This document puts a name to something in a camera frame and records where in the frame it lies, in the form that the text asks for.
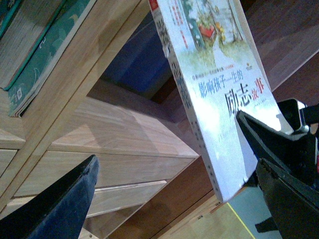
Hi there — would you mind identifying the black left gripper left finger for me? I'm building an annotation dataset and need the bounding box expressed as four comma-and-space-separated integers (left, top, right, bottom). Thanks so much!
0, 155, 99, 239

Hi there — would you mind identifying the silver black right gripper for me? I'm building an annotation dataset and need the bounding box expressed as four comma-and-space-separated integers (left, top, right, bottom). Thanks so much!
236, 98, 319, 186

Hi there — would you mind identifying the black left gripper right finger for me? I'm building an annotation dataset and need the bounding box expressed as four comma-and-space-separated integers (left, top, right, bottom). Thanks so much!
256, 159, 319, 239

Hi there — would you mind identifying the white illustrated Chinese storybook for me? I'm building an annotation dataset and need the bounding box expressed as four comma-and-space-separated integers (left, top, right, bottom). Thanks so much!
149, 0, 293, 202

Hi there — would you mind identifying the light wooden bookshelf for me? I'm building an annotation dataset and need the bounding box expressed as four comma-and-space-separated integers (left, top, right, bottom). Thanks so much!
0, 0, 319, 239

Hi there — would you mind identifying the teal cover book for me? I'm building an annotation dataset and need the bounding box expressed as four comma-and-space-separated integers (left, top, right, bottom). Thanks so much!
4, 0, 95, 117

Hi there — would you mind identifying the blue curtain backdrop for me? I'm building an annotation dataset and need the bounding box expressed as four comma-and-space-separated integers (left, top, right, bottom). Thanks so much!
101, 12, 172, 102

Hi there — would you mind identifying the teal hardcover thick book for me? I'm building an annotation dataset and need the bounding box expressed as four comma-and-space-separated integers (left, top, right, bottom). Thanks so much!
0, 0, 65, 91

